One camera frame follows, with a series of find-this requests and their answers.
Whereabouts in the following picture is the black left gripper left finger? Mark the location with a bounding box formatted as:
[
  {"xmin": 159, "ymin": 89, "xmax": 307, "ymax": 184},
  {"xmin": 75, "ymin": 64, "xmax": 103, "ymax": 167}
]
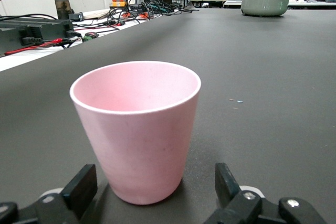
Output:
[{"xmin": 0, "ymin": 164, "xmax": 98, "ymax": 224}]

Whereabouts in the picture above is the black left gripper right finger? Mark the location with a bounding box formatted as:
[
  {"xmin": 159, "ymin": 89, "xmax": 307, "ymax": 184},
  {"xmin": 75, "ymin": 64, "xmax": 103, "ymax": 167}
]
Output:
[{"xmin": 204, "ymin": 163, "xmax": 328, "ymax": 224}]

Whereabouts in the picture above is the pink plastic cup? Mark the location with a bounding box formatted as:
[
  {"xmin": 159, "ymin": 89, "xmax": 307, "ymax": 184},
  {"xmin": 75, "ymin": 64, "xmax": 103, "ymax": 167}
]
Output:
[{"xmin": 69, "ymin": 60, "xmax": 202, "ymax": 206}]

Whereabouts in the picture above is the green terminal connector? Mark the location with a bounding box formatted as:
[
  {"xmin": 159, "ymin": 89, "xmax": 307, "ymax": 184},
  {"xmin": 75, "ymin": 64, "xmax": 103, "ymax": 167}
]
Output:
[{"xmin": 81, "ymin": 31, "xmax": 100, "ymax": 42}]

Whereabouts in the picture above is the grey power supply box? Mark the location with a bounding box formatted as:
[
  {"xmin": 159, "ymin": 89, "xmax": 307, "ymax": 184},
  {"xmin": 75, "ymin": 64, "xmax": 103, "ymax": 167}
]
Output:
[{"xmin": 0, "ymin": 19, "xmax": 75, "ymax": 56}]

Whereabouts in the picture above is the small black adapter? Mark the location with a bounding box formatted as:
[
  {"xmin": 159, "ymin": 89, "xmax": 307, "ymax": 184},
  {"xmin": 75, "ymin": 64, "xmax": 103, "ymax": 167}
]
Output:
[{"xmin": 68, "ymin": 12, "xmax": 84, "ymax": 22}]

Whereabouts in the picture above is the green cooking pot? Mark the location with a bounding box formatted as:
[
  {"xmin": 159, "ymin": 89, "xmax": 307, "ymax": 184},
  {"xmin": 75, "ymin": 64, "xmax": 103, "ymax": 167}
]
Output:
[{"xmin": 240, "ymin": 0, "xmax": 292, "ymax": 17}]

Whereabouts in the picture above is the red wire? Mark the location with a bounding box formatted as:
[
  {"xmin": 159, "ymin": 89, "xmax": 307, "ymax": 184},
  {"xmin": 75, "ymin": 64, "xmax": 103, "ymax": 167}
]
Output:
[{"xmin": 4, "ymin": 38, "xmax": 79, "ymax": 56}]

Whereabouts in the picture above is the black cable bundle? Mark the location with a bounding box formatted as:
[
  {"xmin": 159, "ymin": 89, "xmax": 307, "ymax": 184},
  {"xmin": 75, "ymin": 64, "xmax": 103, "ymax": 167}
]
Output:
[{"xmin": 104, "ymin": 0, "xmax": 200, "ymax": 28}]

